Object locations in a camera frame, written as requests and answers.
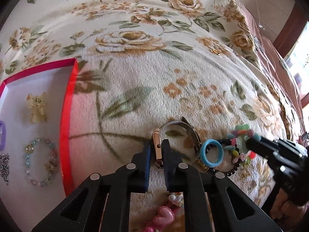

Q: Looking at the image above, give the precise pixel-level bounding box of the colourful candy bead bracelet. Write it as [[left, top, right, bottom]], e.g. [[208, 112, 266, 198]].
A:
[[226, 123, 262, 165]]

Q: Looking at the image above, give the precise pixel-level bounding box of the purple hair clip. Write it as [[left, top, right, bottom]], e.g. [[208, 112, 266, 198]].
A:
[[0, 121, 6, 151]]

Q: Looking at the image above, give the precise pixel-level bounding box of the pastel crystal bead bracelet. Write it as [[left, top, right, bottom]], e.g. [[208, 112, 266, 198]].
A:
[[23, 137, 59, 188]]

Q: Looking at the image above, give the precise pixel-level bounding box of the floral cream bed blanket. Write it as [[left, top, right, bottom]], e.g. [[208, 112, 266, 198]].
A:
[[0, 0, 302, 232]]

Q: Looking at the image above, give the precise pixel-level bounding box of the dark bead bracelet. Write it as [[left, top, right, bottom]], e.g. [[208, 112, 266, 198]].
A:
[[207, 138, 242, 175]]

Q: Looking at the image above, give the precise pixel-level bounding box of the silver bead chain bracelet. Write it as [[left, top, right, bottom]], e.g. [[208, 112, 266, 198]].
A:
[[0, 152, 11, 185]]

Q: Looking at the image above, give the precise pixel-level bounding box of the brown wooden door frame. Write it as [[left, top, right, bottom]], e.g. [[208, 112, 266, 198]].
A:
[[273, 4, 307, 57]]

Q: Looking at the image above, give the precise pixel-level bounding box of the pink heart hair clip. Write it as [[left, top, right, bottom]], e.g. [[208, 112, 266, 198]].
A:
[[143, 192, 184, 232]]

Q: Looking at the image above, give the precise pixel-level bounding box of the pink bedsheet with drawings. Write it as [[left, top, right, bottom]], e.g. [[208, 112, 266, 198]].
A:
[[237, 0, 304, 141]]

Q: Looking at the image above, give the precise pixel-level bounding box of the blue silicone ring bracelet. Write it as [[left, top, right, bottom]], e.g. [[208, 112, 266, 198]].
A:
[[199, 139, 224, 169]]

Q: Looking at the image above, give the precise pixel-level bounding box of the gold square wrist watch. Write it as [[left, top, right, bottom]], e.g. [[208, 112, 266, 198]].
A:
[[151, 117, 208, 171]]

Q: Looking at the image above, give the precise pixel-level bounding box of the person's right hand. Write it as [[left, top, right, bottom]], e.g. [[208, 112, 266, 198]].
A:
[[270, 189, 308, 231]]

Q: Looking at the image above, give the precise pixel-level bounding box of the red shallow cardboard box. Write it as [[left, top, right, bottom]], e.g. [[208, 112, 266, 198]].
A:
[[1, 59, 76, 231]]

